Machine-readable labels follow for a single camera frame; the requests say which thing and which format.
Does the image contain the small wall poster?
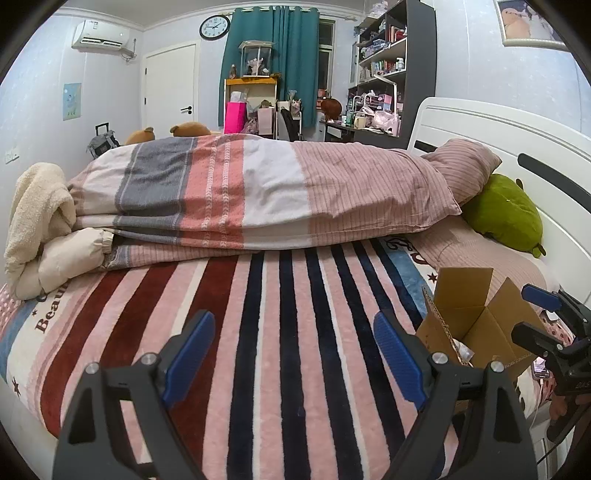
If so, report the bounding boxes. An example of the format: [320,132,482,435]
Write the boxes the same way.
[62,83,82,121]

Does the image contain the striped fleece blanket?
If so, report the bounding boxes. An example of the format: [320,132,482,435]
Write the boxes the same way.
[0,235,462,480]

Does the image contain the white bed headboard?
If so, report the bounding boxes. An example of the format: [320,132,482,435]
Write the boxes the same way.
[406,96,591,296]

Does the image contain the teal curtain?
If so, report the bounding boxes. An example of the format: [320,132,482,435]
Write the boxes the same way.
[219,6,320,132]

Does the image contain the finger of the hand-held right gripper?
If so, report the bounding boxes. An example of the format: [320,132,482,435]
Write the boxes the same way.
[511,322,574,370]
[522,284,591,340]

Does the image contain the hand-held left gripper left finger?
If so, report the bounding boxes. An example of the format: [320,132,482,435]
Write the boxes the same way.
[52,310,216,480]

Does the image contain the framed animal picture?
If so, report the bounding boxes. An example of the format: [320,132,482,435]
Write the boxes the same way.
[493,0,568,51]

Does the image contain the cream puffy quilt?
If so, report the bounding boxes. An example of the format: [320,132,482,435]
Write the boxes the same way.
[14,228,115,300]

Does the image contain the black chair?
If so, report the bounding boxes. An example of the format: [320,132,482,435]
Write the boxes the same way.
[277,108,305,141]

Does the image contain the yellow shelf unit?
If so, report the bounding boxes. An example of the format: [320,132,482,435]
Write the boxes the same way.
[224,76,280,136]

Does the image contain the wall clock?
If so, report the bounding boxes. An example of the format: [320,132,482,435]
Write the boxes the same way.
[199,15,230,41]

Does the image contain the striped patchwork duvet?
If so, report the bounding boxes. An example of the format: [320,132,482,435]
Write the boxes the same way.
[67,135,462,271]

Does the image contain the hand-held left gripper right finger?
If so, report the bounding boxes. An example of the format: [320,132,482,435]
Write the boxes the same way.
[373,311,539,480]

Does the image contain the pale pink paper bag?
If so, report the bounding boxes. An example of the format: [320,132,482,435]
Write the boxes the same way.
[257,107,276,137]

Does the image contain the pink striped pillow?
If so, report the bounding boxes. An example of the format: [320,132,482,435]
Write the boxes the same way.
[422,138,503,206]

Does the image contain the white door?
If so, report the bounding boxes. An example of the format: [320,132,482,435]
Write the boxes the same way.
[141,41,200,136]

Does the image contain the cream fleece blanket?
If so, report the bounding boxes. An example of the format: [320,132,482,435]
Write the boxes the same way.
[4,162,77,287]

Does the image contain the glass display case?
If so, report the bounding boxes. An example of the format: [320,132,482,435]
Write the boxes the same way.
[239,41,276,78]

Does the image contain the bright pink gift bag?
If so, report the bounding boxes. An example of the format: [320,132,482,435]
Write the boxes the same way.
[225,102,247,134]

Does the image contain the dark bookshelf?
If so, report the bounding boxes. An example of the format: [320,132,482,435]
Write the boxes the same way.
[348,0,437,151]

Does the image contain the brown cardboard box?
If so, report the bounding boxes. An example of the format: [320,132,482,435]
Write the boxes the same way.
[414,267,548,384]

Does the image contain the green plush toy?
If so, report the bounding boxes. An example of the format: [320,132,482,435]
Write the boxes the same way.
[462,173,548,258]

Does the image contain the dark desk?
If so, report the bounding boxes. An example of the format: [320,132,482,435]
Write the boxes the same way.
[323,117,402,145]

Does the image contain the white air conditioner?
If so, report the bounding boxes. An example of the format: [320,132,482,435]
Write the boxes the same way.
[71,19,137,60]

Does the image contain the pink dotted bed sheet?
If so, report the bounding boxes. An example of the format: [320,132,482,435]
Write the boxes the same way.
[0,281,29,333]

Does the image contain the pink ribbed bedspread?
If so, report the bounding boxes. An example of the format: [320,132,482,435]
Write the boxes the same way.
[416,222,555,305]

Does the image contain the brown plush bear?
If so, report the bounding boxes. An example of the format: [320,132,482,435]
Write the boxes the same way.
[124,127,156,147]
[169,121,212,138]

